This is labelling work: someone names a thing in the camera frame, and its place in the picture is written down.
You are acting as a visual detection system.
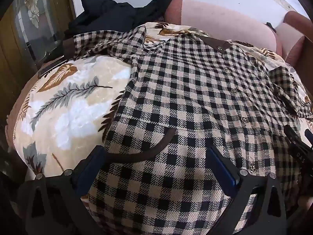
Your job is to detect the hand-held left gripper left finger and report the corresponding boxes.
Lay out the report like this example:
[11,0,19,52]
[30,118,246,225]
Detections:
[18,145,106,235]

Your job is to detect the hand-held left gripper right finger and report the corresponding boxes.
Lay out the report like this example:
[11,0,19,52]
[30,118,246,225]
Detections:
[207,146,287,235]

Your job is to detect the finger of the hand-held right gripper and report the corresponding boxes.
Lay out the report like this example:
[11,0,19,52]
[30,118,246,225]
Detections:
[284,125,302,148]

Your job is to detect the black beige checked shirt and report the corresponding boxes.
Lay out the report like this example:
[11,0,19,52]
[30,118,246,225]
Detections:
[73,26,313,235]

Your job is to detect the leaf print plush blanket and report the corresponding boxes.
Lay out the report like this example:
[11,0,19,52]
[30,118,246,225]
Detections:
[10,22,313,226]

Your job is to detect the dark glossy flat slab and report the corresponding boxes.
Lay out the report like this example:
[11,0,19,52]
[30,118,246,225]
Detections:
[38,55,65,78]

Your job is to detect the pink upholstered sofa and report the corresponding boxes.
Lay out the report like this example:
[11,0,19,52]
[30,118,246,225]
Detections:
[163,0,311,67]

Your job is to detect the black clothing pile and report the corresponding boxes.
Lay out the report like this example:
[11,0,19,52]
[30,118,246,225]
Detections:
[64,0,176,40]

